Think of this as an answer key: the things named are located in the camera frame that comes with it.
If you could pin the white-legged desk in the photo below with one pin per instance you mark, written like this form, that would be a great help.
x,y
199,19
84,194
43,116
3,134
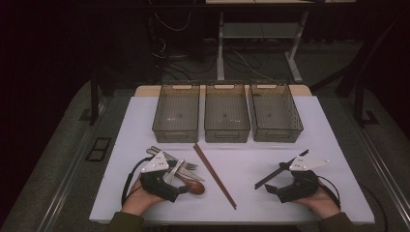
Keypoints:
x,y
220,48

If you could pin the black metal stand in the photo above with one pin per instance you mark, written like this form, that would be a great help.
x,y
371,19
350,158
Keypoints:
x,y
93,96
359,103

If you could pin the brown wooden spoon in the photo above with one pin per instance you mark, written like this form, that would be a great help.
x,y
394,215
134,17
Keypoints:
x,y
195,188

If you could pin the black floor outlet frame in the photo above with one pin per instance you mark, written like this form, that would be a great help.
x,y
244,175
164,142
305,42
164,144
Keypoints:
x,y
98,150

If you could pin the metal forks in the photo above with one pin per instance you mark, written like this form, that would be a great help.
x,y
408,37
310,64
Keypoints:
x,y
193,175

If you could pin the person's right hand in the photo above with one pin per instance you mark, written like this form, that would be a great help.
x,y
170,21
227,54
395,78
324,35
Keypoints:
x,y
322,204

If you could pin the white ceramic spoon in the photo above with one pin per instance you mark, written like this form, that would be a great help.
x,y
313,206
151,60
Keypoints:
x,y
175,169

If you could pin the white table mat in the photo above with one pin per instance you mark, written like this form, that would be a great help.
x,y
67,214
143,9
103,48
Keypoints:
x,y
251,199

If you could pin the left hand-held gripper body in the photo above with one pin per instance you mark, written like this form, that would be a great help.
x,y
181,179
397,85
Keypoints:
x,y
158,180

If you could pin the smoky transparent plastic basket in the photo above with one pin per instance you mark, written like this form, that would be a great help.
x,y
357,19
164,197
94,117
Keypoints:
x,y
275,114
227,116
176,116

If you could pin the metal fork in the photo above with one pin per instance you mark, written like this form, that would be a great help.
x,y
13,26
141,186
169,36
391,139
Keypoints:
x,y
191,166

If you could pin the metal floor rail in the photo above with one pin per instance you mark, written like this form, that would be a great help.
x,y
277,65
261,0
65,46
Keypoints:
x,y
387,175
56,209

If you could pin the person's left hand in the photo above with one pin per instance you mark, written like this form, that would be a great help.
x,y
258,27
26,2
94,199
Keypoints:
x,y
138,201

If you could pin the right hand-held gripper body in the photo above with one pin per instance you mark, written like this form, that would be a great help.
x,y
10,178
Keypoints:
x,y
303,187

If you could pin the black chopstick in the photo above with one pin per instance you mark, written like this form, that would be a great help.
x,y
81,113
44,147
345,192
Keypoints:
x,y
267,180
274,173

